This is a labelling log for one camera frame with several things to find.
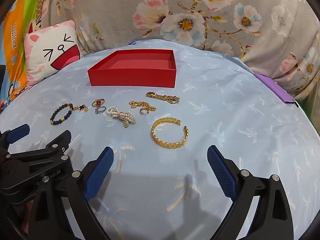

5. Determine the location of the gold leaf cuff bracelet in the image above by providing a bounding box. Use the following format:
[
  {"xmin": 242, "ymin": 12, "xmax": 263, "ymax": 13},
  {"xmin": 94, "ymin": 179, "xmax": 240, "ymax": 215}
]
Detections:
[{"xmin": 151, "ymin": 117, "xmax": 189, "ymax": 150}]

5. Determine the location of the grey floral blanket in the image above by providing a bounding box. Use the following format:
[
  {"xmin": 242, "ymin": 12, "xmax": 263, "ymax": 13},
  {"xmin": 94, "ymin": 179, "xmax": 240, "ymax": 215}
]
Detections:
[{"xmin": 40, "ymin": 0, "xmax": 320, "ymax": 98}]

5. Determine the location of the cartoon cat pillow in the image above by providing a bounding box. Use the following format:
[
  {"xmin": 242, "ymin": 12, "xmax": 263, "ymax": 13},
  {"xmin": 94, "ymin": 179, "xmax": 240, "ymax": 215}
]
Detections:
[{"xmin": 24, "ymin": 20, "xmax": 82, "ymax": 88}]

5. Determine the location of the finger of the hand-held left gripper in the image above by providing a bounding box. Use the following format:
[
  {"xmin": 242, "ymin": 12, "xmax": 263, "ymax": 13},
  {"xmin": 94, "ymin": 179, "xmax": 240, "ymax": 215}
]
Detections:
[
  {"xmin": 0, "ymin": 124, "xmax": 30, "ymax": 153},
  {"xmin": 7, "ymin": 129, "xmax": 72, "ymax": 178}
]

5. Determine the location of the gold bead chain bracelet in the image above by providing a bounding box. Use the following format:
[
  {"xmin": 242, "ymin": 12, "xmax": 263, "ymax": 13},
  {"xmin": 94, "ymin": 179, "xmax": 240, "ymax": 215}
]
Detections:
[{"xmin": 129, "ymin": 101, "xmax": 157, "ymax": 112}]

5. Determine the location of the pearl bracelet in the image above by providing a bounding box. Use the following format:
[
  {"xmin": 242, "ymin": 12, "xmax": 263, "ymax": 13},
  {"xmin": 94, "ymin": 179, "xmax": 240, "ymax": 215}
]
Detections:
[{"xmin": 106, "ymin": 106, "xmax": 137, "ymax": 128}]

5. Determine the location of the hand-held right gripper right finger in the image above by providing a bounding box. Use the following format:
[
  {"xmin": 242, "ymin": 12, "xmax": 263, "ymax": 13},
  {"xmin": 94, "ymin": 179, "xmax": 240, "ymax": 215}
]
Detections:
[{"xmin": 207, "ymin": 145, "xmax": 294, "ymax": 240}]

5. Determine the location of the light blue printed cloth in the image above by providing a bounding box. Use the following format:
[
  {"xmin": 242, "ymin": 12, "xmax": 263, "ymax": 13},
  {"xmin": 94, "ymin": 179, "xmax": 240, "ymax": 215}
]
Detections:
[{"xmin": 0, "ymin": 39, "xmax": 320, "ymax": 240}]

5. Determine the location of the colourful cartoon cloth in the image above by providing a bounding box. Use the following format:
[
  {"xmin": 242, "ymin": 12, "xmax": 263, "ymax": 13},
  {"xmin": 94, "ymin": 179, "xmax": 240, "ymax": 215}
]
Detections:
[{"xmin": 0, "ymin": 0, "xmax": 50, "ymax": 115}]

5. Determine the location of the dark bead bracelet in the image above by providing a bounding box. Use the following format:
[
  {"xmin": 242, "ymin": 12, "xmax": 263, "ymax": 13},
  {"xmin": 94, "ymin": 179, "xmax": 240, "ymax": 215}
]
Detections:
[{"xmin": 50, "ymin": 102, "xmax": 74, "ymax": 125}]

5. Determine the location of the purple mat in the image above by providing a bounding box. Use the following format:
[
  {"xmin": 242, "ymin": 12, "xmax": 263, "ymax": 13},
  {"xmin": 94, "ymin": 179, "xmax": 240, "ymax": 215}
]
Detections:
[{"xmin": 254, "ymin": 72, "xmax": 299, "ymax": 108}]

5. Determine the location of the red cardboard box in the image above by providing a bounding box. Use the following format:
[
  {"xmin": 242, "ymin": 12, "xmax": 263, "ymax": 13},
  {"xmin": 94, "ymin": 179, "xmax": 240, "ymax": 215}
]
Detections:
[{"xmin": 87, "ymin": 50, "xmax": 177, "ymax": 88}]

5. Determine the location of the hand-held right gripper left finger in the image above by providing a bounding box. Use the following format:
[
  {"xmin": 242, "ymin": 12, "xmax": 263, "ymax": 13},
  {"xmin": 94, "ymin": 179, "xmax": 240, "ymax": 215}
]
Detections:
[{"xmin": 27, "ymin": 146, "xmax": 115, "ymax": 240}]

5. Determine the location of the gold link bracelet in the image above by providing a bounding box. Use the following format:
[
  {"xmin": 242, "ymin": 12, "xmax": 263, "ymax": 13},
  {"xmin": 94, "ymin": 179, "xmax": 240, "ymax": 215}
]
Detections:
[{"xmin": 146, "ymin": 92, "xmax": 180, "ymax": 105}]

